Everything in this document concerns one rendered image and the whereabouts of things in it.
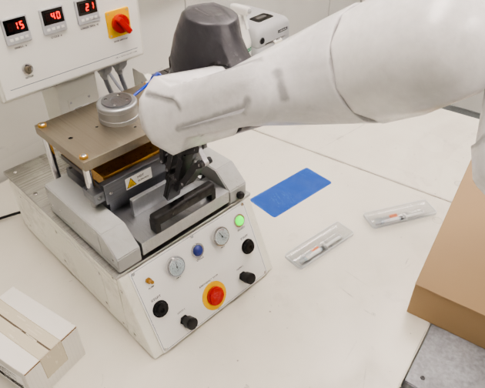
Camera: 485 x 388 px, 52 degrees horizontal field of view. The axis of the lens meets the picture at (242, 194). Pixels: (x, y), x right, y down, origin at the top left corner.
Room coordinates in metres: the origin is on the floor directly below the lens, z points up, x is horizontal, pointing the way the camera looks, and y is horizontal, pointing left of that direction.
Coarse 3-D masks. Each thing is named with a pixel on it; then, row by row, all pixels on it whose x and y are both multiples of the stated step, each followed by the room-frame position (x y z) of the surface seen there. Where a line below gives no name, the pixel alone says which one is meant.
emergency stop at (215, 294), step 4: (212, 288) 0.68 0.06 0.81; (216, 288) 0.68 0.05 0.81; (220, 288) 0.69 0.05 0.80; (208, 292) 0.68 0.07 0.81; (212, 292) 0.67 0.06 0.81; (216, 292) 0.68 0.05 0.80; (220, 292) 0.68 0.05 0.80; (208, 296) 0.67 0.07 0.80; (212, 296) 0.67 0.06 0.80; (216, 296) 0.67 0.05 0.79; (220, 296) 0.68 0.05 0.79; (208, 300) 0.66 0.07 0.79; (212, 300) 0.66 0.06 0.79; (216, 300) 0.67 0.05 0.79; (220, 300) 0.67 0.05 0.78; (212, 304) 0.66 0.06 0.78; (216, 304) 0.66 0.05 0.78
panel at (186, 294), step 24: (192, 240) 0.72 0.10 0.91; (240, 240) 0.78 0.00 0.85; (144, 264) 0.64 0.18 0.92; (192, 264) 0.69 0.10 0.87; (216, 264) 0.72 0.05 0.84; (240, 264) 0.75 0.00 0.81; (264, 264) 0.78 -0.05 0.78; (144, 288) 0.62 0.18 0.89; (168, 288) 0.64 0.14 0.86; (192, 288) 0.66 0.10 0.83; (240, 288) 0.72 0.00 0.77; (168, 312) 0.61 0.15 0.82; (192, 312) 0.64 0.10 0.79; (216, 312) 0.66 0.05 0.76; (168, 336) 0.59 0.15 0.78
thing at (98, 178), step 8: (144, 144) 0.84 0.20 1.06; (152, 144) 0.84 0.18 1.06; (128, 152) 0.81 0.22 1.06; (136, 152) 0.81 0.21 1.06; (144, 152) 0.81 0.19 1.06; (152, 152) 0.81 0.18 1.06; (64, 160) 0.84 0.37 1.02; (112, 160) 0.79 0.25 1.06; (120, 160) 0.79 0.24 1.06; (128, 160) 0.79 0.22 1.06; (136, 160) 0.79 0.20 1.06; (80, 168) 0.79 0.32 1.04; (96, 168) 0.76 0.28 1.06; (104, 168) 0.76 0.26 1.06; (112, 168) 0.76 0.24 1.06; (120, 168) 0.76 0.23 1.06; (128, 168) 0.77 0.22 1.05; (96, 176) 0.75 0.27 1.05; (104, 176) 0.74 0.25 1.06; (96, 184) 0.76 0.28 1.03
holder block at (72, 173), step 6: (66, 168) 0.85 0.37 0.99; (72, 168) 0.85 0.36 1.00; (72, 174) 0.83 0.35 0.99; (78, 174) 0.83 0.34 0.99; (78, 180) 0.82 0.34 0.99; (84, 180) 0.81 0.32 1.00; (156, 180) 0.81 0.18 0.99; (162, 180) 0.83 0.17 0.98; (144, 186) 0.79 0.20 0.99; (150, 186) 0.80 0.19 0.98; (132, 192) 0.77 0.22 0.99; (138, 192) 0.78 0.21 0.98; (120, 198) 0.75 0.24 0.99; (126, 198) 0.76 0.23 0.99; (102, 204) 0.76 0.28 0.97; (114, 204) 0.74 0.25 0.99; (120, 204) 0.75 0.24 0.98; (126, 204) 0.76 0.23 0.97; (114, 210) 0.74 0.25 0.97
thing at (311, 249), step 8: (336, 224) 0.92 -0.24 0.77; (320, 232) 0.89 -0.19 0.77; (328, 232) 0.89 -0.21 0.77; (336, 232) 0.89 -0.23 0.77; (344, 232) 0.89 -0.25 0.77; (352, 232) 0.89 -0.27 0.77; (312, 240) 0.86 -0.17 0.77; (320, 240) 0.86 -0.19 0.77; (328, 240) 0.86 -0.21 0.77; (336, 240) 0.86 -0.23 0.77; (296, 248) 0.84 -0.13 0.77; (304, 248) 0.84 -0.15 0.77; (312, 248) 0.84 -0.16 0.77; (320, 248) 0.84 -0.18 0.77; (328, 248) 0.84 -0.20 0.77; (288, 256) 0.81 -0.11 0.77; (296, 256) 0.81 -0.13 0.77; (304, 256) 0.81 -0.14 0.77; (312, 256) 0.81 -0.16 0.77; (304, 264) 0.78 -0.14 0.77
